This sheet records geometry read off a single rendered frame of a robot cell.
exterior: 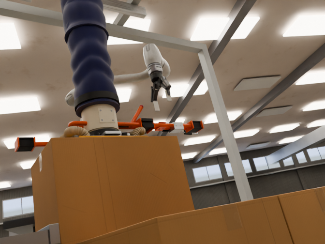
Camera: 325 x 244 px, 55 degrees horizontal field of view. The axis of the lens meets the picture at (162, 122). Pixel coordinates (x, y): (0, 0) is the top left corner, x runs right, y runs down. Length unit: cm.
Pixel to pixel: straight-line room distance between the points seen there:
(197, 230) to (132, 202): 64
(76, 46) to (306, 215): 129
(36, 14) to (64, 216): 308
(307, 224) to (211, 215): 35
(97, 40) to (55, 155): 72
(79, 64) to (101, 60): 12
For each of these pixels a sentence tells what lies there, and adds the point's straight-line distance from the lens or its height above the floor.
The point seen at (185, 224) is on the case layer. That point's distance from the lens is 69.
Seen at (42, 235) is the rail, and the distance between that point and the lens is 103.
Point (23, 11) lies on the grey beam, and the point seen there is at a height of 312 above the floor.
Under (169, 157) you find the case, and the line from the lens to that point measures 147.
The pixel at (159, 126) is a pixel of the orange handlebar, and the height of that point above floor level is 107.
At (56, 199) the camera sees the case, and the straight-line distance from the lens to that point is 122.
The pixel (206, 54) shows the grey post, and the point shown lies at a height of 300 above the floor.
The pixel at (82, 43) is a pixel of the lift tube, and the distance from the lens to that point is 169.
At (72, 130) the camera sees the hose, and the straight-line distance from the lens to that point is 140.
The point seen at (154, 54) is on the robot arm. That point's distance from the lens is 194.
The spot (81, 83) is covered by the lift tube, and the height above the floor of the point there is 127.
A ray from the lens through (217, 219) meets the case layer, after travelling 75.
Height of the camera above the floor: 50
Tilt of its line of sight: 20 degrees up
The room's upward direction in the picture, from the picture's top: 13 degrees counter-clockwise
